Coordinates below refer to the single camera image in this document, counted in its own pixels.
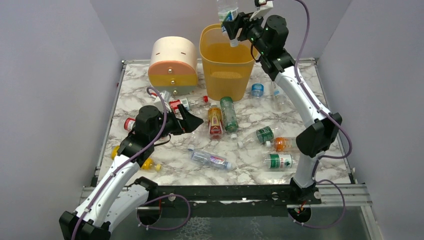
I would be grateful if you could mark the clear bottle green cestbon label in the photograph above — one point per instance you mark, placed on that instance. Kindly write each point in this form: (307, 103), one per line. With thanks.
(279, 161)

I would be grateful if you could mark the yellow mesh waste bin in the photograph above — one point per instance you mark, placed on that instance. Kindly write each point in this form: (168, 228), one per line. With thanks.
(226, 69)

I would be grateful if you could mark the clear bottle green label angled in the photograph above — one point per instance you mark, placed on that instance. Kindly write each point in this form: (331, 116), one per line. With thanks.
(262, 135)

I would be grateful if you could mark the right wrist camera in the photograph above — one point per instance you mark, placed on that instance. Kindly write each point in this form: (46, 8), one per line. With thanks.
(262, 8)

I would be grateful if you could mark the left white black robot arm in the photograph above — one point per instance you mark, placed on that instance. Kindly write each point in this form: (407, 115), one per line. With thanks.
(112, 185)

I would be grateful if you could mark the clear bottle red blue label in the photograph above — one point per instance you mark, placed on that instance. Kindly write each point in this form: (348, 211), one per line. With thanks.
(126, 123)

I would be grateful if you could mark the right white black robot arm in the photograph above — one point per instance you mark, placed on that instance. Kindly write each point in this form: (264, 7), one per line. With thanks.
(268, 37)

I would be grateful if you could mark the yellow drink bottle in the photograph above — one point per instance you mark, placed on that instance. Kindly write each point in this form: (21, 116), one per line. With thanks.
(148, 165)

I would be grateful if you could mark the orange label clear bottle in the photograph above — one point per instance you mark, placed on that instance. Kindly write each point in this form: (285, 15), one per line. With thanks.
(282, 144)

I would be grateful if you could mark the round pink yellow drawer box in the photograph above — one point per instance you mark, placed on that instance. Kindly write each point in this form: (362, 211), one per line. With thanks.
(173, 65)

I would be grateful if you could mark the clear bottle red cap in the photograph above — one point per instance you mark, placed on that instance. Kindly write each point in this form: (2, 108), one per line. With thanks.
(189, 103)

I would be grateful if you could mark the small blue tinted water bottle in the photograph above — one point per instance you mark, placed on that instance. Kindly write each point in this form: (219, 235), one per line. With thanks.
(209, 159)

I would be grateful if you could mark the dark green tinted bottle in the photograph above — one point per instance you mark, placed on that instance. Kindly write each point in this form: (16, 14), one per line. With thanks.
(230, 121)

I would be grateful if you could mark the gold red drink bottle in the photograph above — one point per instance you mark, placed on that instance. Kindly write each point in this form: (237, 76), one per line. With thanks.
(215, 126)

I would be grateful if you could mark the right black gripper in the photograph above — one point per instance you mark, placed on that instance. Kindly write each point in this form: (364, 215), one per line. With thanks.
(242, 24)

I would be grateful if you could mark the clear bottle blue white label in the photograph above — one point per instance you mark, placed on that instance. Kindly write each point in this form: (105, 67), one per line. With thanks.
(227, 11)

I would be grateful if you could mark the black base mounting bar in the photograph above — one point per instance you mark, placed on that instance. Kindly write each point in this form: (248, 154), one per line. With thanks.
(205, 201)

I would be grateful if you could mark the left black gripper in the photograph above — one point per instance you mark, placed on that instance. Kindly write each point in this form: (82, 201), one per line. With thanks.
(180, 120)

